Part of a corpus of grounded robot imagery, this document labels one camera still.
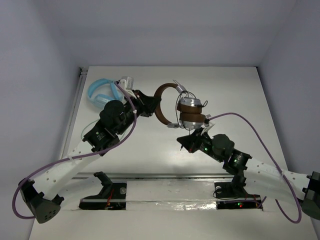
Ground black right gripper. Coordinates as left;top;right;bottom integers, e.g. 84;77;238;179
177;126;224;163

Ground brown silver headphones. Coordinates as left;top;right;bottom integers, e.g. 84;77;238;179
154;80;206;131

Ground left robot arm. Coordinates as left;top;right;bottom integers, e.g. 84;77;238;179
15;90;161;224

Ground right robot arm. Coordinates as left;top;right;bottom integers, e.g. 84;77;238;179
177;129;320;220

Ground light blue headphones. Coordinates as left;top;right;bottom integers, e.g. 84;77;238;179
86;78;124;109

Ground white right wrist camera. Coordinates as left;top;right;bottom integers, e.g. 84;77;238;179
200;114;216;136

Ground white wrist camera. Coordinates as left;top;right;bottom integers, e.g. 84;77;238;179
118;76;136;98
200;114;216;136

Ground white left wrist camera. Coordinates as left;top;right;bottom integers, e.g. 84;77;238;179
118;76;136;98

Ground thin green headphone cable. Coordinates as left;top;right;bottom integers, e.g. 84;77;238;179
80;79;130;141

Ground aluminium rail frame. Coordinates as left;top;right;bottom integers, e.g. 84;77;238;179
59;66;89;159

